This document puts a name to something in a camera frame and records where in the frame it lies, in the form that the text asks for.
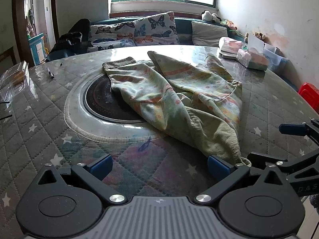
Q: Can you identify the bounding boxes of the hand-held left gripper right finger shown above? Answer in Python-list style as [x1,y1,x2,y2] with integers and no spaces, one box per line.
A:
[195,155,292,203]

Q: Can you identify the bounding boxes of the black jacket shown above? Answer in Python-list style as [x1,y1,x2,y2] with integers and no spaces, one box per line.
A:
[68,18,92,43]

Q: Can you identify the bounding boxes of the black round cooktop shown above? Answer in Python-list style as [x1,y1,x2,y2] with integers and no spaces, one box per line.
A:
[83,76,148,124]

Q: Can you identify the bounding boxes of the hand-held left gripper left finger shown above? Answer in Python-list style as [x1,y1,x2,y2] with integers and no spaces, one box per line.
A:
[37,154,126,205]

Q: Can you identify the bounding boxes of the butterfly print pillow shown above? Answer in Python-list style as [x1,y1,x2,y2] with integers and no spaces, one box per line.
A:
[134,12,180,46]

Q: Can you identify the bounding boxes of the dark wooden door frame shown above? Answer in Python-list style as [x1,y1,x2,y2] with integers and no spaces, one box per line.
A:
[11,0,59,68]

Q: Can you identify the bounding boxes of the clear plastic storage box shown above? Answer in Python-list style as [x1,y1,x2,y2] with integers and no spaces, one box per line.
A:
[263,43,288,74]

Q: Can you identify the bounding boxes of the black bag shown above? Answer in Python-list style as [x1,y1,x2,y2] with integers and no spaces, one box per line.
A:
[51,31,83,55]

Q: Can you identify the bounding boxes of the panda plush toy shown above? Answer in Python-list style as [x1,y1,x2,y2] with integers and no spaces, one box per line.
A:
[201,10,223,24]

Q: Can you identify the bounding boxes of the grey pillow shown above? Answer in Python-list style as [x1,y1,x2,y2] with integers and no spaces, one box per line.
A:
[191,20,229,47]

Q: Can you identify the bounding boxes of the blue sofa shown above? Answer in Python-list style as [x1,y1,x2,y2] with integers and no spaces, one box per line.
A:
[45,17,250,63]

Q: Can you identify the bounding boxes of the blue cabinet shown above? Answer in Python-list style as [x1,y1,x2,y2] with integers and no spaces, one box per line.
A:
[28,32,47,67]

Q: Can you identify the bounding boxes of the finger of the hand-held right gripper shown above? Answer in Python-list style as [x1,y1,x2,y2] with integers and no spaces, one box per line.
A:
[247,149,319,174]
[279,119,319,146]

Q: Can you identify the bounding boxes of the pink tissue roll pack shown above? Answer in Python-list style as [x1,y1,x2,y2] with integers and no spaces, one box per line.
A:
[219,36,244,54]

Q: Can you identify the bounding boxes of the red plastic stool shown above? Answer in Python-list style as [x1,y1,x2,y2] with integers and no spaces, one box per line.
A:
[297,82,319,108]

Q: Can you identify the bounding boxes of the pink green tissue pack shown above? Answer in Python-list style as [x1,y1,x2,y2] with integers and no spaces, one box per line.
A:
[236,48,270,71]

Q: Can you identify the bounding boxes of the beige plush toy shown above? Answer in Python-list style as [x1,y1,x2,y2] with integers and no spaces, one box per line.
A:
[245,31,267,43]

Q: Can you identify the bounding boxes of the butterfly pillow left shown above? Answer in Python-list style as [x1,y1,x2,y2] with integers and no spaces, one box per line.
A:
[88,21,136,53]

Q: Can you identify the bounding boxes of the white paper card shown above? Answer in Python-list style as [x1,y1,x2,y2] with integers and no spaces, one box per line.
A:
[247,34,265,54]

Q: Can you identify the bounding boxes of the clear plastic container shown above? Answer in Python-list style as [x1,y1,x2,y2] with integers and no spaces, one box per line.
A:
[0,61,31,91]

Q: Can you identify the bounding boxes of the green patterned pants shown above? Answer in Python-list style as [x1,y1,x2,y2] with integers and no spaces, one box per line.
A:
[102,50,252,167]

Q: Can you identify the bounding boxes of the grey quilted star tablecloth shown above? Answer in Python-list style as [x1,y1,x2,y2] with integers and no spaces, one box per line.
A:
[0,45,319,229]

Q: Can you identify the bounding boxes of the hanging clothes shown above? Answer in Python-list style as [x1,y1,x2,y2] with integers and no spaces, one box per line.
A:
[25,8,37,37]

